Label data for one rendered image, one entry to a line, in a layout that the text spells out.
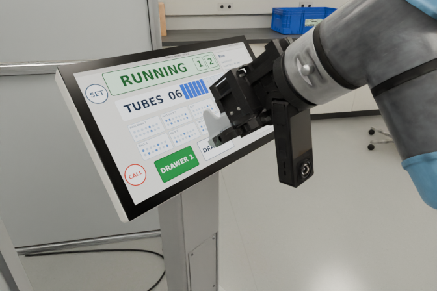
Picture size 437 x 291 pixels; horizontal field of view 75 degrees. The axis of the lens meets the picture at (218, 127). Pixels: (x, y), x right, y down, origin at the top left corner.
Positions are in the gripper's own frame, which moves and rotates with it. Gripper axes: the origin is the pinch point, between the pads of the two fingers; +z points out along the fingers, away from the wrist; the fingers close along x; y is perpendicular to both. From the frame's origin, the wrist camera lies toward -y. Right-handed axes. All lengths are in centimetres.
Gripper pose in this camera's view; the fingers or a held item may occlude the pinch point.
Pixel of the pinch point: (216, 143)
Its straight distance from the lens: 47.2
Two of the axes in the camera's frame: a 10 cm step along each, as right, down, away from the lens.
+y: -4.5, -8.9, 0.7
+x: -7.1, 3.1, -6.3
